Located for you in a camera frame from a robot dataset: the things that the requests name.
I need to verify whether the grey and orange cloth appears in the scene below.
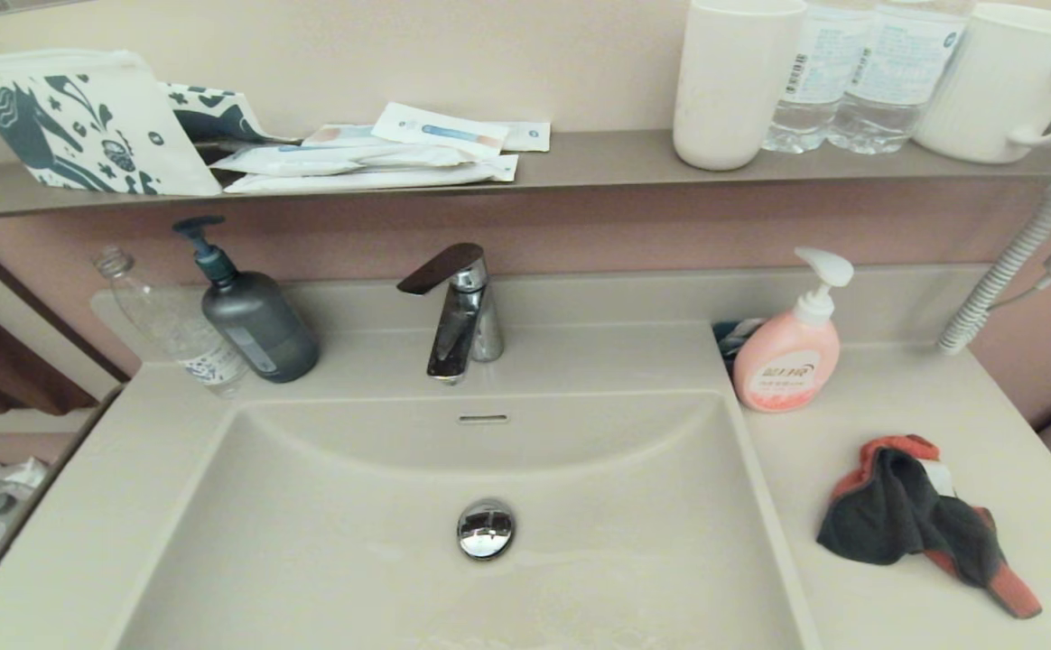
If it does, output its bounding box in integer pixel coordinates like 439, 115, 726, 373
815, 434, 1044, 620

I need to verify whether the white ribbed mug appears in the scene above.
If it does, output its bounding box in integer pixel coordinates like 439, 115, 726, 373
912, 2, 1051, 165

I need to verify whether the chrome faucet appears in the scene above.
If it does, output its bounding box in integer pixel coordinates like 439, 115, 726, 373
396, 242, 506, 386

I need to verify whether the clear empty plastic bottle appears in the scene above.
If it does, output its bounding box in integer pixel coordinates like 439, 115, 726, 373
92, 246, 251, 398

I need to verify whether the long white wrapped packet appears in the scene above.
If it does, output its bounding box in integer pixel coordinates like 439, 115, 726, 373
208, 143, 481, 176

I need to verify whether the large white blue patterned pouch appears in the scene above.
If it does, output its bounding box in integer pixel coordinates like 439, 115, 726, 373
0, 49, 223, 198

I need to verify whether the small white blue patterned pouch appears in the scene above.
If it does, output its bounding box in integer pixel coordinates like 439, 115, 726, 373
157, 81, 301, 145

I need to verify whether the white packet with blue toothbrush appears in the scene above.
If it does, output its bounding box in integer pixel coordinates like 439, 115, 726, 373
370, 101, 510, 162

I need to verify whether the dark brown furniture piece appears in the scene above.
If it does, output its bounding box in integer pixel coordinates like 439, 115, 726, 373
0, 284, 100, 416

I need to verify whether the chrome drain stopper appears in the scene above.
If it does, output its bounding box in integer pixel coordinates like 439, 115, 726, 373
456, 498, 516, 562

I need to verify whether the white packet with peach print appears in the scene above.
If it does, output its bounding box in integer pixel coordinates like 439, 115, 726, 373
302, 123, 391, 149

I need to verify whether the brown wall shelf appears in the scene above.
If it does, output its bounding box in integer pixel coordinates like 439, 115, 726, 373
0, 126, 1051, 222

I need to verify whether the dark blue white packet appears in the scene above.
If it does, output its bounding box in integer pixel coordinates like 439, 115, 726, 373
712, 316, 770, 376

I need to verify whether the grey pump bottle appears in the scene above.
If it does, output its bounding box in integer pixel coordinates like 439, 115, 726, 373
172, 215, 321, 385

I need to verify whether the clear water bottle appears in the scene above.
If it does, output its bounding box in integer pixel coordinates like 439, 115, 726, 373
760, 0, 879, 154
825, 0, 978, 156

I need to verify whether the flat white long packet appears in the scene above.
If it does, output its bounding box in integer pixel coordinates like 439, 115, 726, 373
222, 153, 521, 195

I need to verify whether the small white sachet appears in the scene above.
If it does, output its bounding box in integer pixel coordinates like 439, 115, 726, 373
498, 121, 552, 153

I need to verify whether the white tumbler cup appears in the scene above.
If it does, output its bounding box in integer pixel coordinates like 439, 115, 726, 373
672, 0, 808, 172

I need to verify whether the white coiled cord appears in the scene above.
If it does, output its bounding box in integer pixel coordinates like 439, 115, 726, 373
936, 185, 1051, 355

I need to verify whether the beige sink basin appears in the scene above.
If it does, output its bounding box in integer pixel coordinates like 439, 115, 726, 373
115, 390, 820, 650

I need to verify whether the pink soap pump bottle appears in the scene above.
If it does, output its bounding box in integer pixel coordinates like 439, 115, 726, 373
731, 246, 855, 414

